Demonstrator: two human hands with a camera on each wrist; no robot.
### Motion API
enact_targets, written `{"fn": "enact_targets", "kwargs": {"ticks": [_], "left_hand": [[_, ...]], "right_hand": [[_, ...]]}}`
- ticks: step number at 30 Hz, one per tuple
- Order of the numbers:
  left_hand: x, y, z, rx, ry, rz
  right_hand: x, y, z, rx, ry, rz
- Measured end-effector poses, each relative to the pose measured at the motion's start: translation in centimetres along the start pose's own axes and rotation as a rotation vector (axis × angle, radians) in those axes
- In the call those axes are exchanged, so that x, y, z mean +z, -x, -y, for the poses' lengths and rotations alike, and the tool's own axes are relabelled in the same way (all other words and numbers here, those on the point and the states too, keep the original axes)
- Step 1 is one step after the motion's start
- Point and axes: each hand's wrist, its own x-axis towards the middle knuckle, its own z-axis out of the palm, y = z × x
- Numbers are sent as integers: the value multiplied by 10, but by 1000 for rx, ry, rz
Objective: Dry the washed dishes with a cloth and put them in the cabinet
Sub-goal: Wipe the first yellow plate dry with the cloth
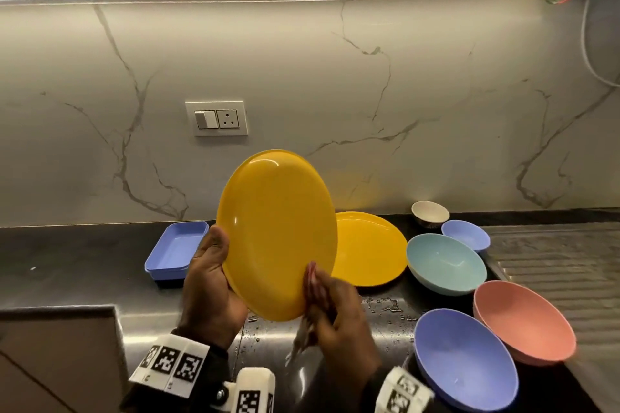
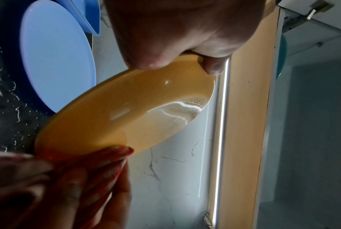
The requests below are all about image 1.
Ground pink bowl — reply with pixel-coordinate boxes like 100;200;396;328
473;280;577;367

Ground right wrist marker band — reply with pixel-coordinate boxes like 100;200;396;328
360;367;435;413

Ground teal bowl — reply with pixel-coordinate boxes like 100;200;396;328
406;233;488;296

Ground large blue bowl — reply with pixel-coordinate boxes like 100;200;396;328
414;308;519;413

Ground left wrist marker band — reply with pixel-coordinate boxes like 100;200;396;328
121;330;233;413

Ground wrist marker band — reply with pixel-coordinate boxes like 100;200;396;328
360;367;435;413
121;330;233;413

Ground small cream bowl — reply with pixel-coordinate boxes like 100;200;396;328
411;200;451;228

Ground yellow plate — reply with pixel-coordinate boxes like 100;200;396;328
331;211;409;288
216;150;338;323

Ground white cable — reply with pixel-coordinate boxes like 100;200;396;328
580;0;620;88

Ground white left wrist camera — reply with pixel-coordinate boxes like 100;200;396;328
225;367;277;413

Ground white wall switch socket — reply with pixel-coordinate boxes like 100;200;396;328
185;99;249;137

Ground person's left hand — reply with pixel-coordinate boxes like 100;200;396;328
178;225;249;350

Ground small blue bowl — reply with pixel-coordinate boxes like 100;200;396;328
441;219;491;254

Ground red checkered cloth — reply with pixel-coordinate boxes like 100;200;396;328
285;261;340;368

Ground blue rectangular tray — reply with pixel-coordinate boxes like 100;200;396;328
144;221;210;281

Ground person's right hand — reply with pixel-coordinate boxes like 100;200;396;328
302;261;384;398

